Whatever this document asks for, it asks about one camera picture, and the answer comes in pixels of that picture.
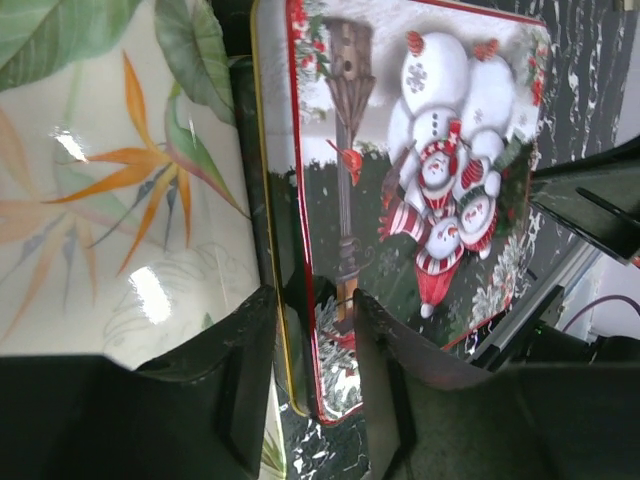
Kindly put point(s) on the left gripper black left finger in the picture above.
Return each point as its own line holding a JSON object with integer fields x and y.
{"x": 195, "y": 412}

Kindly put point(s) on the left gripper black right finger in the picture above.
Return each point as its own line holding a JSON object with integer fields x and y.
{"x": 430, "y": 415}

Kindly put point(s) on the gold tin lid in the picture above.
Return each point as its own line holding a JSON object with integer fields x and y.
{"x": 398, "y": 138}

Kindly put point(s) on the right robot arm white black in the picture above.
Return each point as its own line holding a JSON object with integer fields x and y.
{"x": 597, "y": 199}

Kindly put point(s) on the floral patterned serving tray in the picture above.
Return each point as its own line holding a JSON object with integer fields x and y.
{"x": 125, "y": 228}

